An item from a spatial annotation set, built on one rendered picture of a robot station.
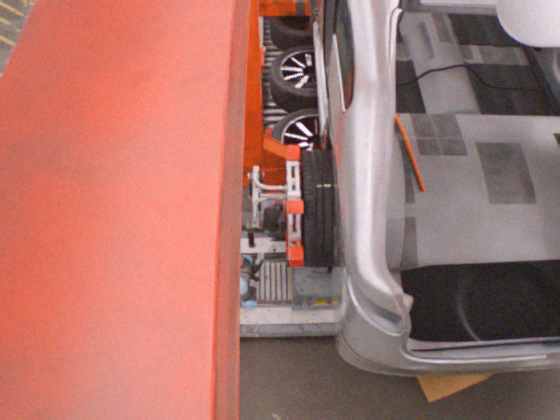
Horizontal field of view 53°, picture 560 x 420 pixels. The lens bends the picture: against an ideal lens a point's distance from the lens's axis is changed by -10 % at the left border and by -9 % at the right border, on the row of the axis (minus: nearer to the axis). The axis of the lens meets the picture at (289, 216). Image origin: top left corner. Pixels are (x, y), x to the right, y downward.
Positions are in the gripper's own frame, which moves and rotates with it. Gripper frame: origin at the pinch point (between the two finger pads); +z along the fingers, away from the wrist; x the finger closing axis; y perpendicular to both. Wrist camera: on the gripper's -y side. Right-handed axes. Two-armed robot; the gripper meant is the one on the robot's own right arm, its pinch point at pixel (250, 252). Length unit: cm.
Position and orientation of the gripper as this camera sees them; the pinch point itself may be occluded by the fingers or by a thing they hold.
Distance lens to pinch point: 328.9
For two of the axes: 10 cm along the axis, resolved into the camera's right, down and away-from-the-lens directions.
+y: -2.3, -5.9, -7.7
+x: -9.7, 1.7, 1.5
